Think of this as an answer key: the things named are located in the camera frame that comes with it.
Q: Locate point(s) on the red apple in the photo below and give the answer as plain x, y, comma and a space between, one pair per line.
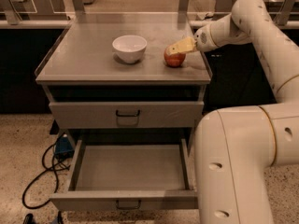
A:
175, 60

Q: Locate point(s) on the open grey lower drawer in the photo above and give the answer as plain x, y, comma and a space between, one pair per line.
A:
132, 177

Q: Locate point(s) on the closed grey upper drawer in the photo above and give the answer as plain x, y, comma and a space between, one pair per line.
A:
108, 115

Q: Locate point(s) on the black wheel bottom left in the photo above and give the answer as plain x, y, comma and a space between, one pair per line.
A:
29, 219

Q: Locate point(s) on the blue power box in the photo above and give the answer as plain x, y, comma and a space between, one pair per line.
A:
63, 147

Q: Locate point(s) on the grey cabinet background left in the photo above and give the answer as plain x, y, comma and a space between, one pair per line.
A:
33, 10

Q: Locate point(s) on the white ceramic bowl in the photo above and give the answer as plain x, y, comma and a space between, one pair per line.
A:
130, 48

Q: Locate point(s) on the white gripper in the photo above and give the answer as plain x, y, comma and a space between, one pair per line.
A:
203, 40

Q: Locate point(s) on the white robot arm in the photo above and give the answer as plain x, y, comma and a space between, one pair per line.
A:
233, 146

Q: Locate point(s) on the grey metal drawer cabinet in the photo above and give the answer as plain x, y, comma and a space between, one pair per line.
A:
85, 68

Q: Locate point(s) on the white horizontal rail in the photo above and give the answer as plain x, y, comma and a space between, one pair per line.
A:
290, 25

